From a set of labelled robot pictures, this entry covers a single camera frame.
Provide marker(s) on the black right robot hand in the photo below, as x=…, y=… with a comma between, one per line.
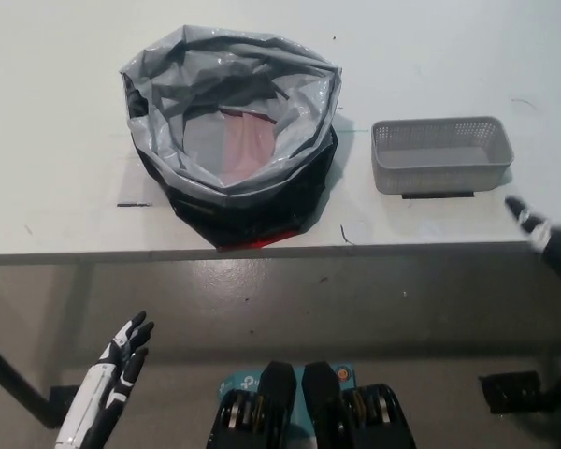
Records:
x=558, y=248

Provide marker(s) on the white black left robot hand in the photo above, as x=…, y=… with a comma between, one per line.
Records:
x=98, y=379

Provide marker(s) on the small grey rectangular basket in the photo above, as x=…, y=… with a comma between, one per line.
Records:
x=441, y=159

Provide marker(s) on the grey black plastic bag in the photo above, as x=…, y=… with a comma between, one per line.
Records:
x=168, y=121

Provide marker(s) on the black table foot plate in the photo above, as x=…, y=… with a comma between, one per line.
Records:
x=63, y=402
x=509, y=390

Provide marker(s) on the black diagonal table leg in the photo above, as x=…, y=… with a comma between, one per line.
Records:
x=14, y=374

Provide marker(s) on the black tape patch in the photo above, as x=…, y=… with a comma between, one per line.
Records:
x=437, y=195

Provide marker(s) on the teal router box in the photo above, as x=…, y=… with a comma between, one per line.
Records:
x=236, y=381

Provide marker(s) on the thin curved dark thread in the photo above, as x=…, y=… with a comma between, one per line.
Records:
x=526, y=100

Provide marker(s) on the black ribbed robot body block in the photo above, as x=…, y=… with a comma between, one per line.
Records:
x=322, y=388
x=276, y=388

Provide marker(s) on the short black thread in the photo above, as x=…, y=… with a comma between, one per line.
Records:
x=345, y=236

